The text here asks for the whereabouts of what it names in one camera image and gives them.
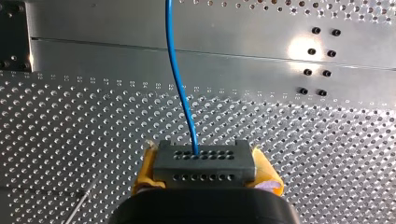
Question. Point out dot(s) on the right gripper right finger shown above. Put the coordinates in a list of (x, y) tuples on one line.
[(264, 173)]

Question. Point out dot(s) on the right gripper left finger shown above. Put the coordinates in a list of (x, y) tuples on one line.
[(144, 175)]

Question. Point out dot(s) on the metal post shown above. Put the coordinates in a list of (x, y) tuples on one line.
[(77, 207)]

